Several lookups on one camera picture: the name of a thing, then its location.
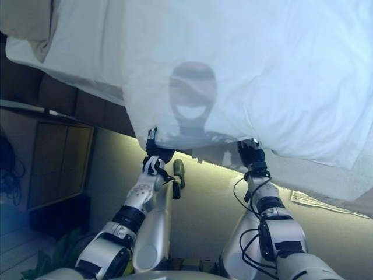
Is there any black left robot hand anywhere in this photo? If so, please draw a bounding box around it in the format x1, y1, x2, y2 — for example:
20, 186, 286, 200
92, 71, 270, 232
145, 127, 176, 165

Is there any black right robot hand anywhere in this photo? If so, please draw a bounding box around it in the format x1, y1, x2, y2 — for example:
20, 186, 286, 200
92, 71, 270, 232
236, 138, 266, 170

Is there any white duvet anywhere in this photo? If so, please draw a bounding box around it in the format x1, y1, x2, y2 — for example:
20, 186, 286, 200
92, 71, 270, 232
121, 0, 373, 170

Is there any brown upholstered bed base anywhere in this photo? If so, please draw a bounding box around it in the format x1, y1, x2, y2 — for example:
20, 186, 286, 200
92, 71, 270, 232
0, 31, 138, 138

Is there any brown upholstered bed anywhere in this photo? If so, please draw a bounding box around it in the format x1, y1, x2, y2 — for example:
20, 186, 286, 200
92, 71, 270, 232
5, 0, 373, 202

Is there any fringed pale rug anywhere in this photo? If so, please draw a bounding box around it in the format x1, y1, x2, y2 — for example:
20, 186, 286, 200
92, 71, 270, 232
290, 189, 373, 219

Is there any silver right robot leg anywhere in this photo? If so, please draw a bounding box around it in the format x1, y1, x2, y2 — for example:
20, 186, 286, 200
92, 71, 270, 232
220, 208, 281, 280

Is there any wooden nightstand with drawers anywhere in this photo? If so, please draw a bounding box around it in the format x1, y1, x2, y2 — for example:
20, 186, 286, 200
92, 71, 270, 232
0, 107, 96, 211

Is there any black box under nightstand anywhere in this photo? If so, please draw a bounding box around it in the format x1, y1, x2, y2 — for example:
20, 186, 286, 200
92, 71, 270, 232
29, 194, 92, 235

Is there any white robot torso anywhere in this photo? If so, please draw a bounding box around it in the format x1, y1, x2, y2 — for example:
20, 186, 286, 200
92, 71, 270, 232
34, 262, 265, 280

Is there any large beige pillow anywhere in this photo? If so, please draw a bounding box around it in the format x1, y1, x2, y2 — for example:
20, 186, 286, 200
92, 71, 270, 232
0, 0, 61, 64

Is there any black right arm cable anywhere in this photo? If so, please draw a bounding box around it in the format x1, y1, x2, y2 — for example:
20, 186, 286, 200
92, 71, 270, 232
233, 171, 282, 271

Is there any black lamp with cables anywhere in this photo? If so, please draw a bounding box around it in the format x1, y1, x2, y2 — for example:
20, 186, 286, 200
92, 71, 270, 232
0, 125, 27, 202

